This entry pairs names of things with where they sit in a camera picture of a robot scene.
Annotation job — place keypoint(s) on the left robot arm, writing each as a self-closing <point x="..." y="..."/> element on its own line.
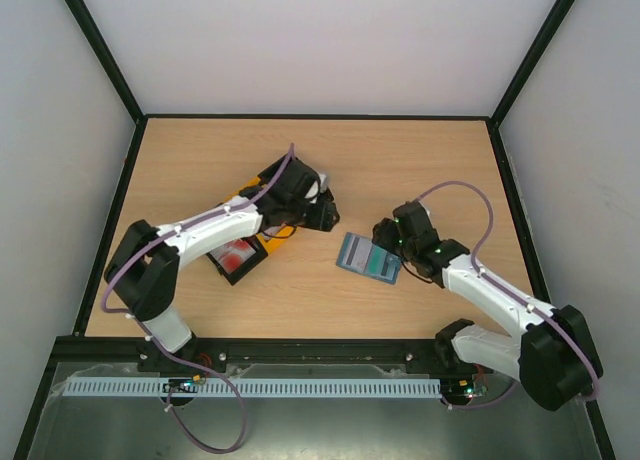
<point x="236" y="235"/>

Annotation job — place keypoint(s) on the white slotted cable duct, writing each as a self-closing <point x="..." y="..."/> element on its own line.
<point x="253" y="388"/>

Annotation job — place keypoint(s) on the teal VIP card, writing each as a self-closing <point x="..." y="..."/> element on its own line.
<point x="383" y="265"/>

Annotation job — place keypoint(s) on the black bin with teal cards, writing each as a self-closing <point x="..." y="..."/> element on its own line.
<point x="274" y="171"/>

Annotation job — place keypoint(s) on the teal card holder wallet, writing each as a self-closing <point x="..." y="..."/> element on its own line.
<point x="359" y="272"/>

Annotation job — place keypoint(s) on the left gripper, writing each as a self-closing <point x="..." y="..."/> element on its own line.
<point x="322" y="219"/>

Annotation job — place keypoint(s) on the white floral VIP card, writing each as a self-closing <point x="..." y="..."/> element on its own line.
<point x="357" y="252"/>

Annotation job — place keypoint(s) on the yellow bin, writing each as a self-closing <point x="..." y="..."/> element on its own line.
<point x="268" y="241"/>

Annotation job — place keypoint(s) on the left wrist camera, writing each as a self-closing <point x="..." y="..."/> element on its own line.
<point x="319" y="186"/>

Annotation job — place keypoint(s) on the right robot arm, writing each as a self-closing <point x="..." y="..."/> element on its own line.
<point x="549" y="351"/>

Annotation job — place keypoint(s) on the black bin with red cards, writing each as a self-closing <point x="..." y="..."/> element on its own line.
<point x="241" y="272"/>

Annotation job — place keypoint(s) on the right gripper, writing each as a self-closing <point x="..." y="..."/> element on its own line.
<point x="386" y="233"/>

